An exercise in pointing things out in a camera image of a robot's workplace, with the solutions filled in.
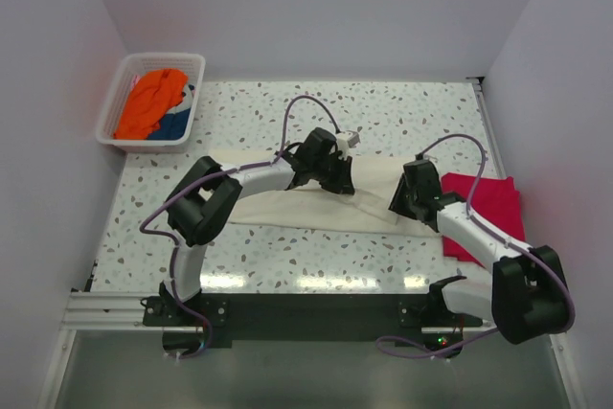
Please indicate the aluminium frame rail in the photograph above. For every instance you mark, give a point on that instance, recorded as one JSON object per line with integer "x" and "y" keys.
{"x": 91, "y": 311}

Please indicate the cream t shirt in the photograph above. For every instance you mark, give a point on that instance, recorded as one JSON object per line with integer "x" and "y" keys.
{"x": 269, "y": 201}

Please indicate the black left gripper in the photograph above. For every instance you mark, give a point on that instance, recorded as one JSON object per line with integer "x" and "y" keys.
{"x": 343, "y": 183}

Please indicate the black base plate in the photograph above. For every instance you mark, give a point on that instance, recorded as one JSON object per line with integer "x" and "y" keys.
{"x": 216, "y": 321}

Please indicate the orange t shirt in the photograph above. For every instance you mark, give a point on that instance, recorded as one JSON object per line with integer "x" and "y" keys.
{"x": 151, "y": 97}

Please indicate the white plastic basket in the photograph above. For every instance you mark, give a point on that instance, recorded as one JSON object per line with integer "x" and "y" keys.
{"x": 131, "y": 69}

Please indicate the blue t shirt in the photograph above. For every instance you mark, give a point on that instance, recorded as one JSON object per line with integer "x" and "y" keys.
{"x": 173, "y": 125}

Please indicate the red folded t shirt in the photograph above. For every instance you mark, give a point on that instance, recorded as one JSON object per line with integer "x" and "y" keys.
{"x": 497, "y": 200}

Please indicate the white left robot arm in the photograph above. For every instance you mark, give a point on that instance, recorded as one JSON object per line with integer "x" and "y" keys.
{"x": 208, "y": 193}

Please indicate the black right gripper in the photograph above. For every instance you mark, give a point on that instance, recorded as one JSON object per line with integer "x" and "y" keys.
{"x": 396, "y": 205}

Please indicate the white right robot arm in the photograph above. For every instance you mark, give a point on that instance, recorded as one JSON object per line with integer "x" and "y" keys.
{"x": 527, "y": 295}

